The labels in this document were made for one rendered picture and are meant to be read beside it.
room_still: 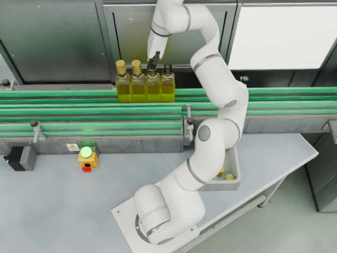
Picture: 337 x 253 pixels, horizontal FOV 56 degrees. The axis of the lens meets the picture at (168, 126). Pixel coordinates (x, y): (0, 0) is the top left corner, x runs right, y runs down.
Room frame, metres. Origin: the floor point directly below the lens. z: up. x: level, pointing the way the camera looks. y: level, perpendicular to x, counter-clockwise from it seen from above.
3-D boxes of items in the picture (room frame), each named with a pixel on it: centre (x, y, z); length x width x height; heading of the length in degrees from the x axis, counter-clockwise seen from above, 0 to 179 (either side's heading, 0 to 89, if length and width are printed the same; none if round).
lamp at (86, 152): (0.63, 0.34, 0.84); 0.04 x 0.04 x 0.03
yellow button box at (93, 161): (0.63, 0.34, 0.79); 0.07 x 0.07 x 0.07; 1
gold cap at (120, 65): (0.83, 0.18, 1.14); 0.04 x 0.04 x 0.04
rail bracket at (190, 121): (0.70, -0.08, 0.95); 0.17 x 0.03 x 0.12; 1
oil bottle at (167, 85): (0.83, 0.00, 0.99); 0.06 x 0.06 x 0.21; 0
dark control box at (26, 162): (0.62, 0.63, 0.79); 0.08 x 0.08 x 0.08; 1
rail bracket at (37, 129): (0.65, 0.51, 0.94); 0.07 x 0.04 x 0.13; 1
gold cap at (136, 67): (0.83, 0.12, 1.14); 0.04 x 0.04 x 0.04
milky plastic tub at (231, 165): (0.61, -0.20, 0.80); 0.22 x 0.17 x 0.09; 1
